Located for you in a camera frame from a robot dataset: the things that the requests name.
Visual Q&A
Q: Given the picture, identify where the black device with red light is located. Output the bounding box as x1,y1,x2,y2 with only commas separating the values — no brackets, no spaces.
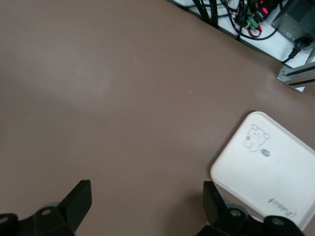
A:
254,0,284,17

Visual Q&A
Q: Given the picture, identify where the thin black cable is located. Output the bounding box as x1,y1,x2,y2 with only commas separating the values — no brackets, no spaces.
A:
237,24,279,41

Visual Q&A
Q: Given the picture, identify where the black power plug cord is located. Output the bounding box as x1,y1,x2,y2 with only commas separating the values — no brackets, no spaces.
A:
280,36,312,65

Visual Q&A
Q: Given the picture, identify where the cream rabbit print tray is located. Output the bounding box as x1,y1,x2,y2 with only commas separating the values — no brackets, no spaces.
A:
210,111,315,232

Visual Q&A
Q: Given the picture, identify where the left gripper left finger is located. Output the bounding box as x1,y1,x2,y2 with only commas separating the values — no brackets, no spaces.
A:
0,179,93,236

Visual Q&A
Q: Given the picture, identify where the aluminium camera mount post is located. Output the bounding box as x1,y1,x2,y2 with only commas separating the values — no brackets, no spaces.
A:
277,61,315,93

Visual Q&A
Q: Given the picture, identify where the green terminal connector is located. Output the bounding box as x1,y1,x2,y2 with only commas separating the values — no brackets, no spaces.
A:
245,16,260,30

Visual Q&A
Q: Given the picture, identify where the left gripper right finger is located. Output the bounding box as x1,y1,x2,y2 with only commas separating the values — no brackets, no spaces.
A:
196,181,306,236

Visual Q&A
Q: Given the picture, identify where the red wire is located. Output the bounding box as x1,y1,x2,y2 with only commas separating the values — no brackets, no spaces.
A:
247,26,263,38

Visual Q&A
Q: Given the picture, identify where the black cable bundle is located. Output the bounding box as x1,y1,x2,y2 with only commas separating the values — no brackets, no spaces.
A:
191,0,243,41

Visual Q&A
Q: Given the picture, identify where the grey power supply box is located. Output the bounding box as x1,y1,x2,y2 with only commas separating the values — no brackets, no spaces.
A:
271,0,315,44

